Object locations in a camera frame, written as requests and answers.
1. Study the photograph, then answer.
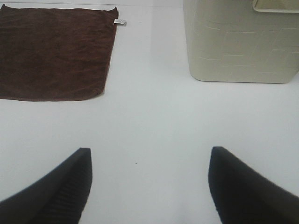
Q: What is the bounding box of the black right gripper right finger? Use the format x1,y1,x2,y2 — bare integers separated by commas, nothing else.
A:
208,147,299,224

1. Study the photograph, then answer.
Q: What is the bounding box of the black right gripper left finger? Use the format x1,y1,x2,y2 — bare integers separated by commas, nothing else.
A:
0,148,93,224

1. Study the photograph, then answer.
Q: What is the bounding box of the brown towel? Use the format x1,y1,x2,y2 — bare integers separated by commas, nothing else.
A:
0,5,119,101

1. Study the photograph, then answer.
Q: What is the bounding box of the beige plastic basket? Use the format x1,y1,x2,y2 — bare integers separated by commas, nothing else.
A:
183,0,299,84

